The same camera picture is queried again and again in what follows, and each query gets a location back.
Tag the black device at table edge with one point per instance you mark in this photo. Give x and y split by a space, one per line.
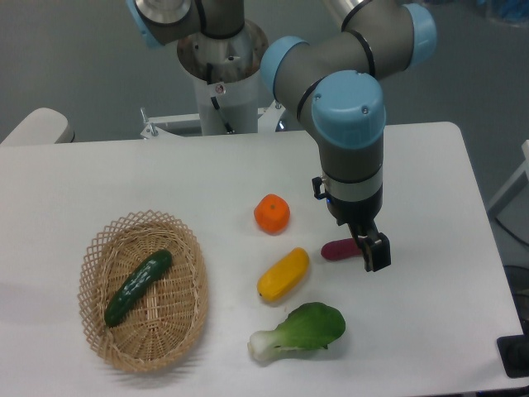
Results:
514 355

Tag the green toy cucumber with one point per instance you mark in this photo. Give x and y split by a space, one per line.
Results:
150 270

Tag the yellow toy pepper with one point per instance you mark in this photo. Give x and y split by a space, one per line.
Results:
283 276

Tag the green toy bok choy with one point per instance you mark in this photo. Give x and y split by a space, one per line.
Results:
310 327

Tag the woven wicker basket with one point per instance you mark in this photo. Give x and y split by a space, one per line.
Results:
168 320

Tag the white chair armrest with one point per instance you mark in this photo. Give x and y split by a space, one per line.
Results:
43 126

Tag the white metal base frame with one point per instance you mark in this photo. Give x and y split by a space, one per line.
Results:
274 118

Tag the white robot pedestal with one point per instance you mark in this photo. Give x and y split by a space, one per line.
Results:
226 76

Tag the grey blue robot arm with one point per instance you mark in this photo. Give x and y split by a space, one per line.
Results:
332 89

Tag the white furniture at right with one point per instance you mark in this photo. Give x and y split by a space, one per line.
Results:
511 188

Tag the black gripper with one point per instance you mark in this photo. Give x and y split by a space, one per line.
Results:
357 205

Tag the orange toy fruit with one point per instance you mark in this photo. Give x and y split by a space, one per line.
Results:
272 214

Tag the purple toy sweet potato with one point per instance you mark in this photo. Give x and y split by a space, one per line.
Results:
340 250

